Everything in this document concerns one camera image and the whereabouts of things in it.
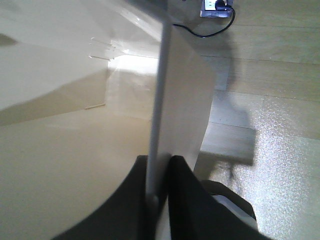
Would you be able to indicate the white plastic trash bin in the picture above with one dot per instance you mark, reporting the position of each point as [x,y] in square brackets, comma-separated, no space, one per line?
[87,86]

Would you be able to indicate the white floor power strip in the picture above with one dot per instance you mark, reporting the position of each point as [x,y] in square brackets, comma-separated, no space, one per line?
[216,8]

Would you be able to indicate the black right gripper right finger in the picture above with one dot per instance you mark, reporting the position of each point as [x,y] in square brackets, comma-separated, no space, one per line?
[206,210]

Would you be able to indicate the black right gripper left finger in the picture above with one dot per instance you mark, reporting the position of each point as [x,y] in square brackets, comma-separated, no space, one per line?
[123,216]

